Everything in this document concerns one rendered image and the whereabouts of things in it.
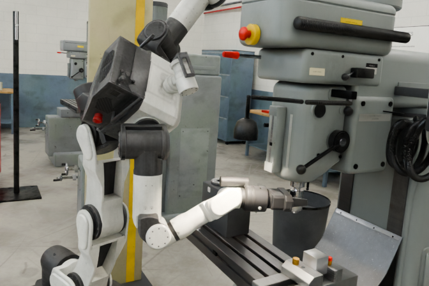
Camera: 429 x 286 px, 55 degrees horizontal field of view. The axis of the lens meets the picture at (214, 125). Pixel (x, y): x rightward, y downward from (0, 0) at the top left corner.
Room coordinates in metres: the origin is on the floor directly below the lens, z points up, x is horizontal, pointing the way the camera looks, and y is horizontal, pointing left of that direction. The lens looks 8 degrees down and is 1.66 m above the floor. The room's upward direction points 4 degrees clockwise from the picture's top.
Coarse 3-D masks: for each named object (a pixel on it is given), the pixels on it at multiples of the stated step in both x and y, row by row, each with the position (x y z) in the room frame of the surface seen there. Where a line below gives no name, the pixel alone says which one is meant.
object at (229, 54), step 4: (224, 52) 1.29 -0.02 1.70; (228, 52) 1.29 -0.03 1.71; (232, 52) 1.30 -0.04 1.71; (236, 52) 1.31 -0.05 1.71; (224, 56) 1.29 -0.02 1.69; (228, 56) 1.30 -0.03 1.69; (232, 56) 1.30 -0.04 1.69; (236, 56) 1.31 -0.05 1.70; (240, 56) 1.32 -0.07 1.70; (244, 56) 1.33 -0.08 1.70; (248, 56) 1.34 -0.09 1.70; (252, 56) 1.34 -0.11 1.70; (256, 56) 1.35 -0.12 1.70; (260, 56) 1.36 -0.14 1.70
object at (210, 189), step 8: (208, 184) 1.78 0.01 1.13; (216, 184) 1.77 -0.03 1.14; (208, 192) 1.78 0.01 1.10; (216, 192) 1.72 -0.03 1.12; (240, 208) 1.67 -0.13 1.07; (224, 216) 1.66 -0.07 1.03; (232, 216) 1.65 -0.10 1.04; (240, 216) 1.67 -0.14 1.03; (248, 216) 1.70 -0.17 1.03; (208, 224) 1.76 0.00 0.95; (216, 224) 1.70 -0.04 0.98; (224, 224) 1.65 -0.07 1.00; (232, 224) 1.65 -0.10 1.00; (240, 224) 1.67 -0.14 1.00; (248, 224) 1.70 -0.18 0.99; (224, 232) 1.65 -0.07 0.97; (232, 232) 1.66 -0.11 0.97; (240, 232) 1.68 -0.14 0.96; (248, 232) 1.70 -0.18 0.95
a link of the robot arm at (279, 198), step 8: (256, 192) 1.29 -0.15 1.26; (264, 192) 1.29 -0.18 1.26; (272, 192) 1.31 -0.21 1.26; (280, 192) 1.32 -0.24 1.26; (288, 192) 1.32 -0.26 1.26; (256, 200) 1.27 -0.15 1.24; (264, 200) 1.28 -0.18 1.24; (272, 200) 1.29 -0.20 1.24; (280, 200) 1.29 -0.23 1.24; (288, 200) 1.27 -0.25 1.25; (256, 208) 1.28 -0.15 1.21; (264, 208) 1.28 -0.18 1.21; (272, 208) 1.28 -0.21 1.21; (280, 208) 1.29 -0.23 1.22; (288, 208) 1.27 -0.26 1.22
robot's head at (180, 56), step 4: (180, 52) 1.33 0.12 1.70; (184, 52) 1.34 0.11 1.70; (176, 56) 1.33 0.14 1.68; (180, 56) 1.32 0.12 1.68; (184, 56) 1.33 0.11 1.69; (188, 56) 1.33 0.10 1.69; (172, 60) 1.36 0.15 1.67; (176, 60) 1.33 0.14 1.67; (180, 60) 1.31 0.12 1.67; (188, 60) 1.33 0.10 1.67; (180, 64) 1.31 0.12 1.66; (188, 64) 1.32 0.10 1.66; (184, 68) 1.31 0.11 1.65; (192, 68) 1.32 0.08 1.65; (184, 72) 1.30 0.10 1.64; (192, 72) 1.31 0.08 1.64; (184, 76) 1.30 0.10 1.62; (188, 76) 1.30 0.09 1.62; (192, 76) 1.31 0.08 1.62
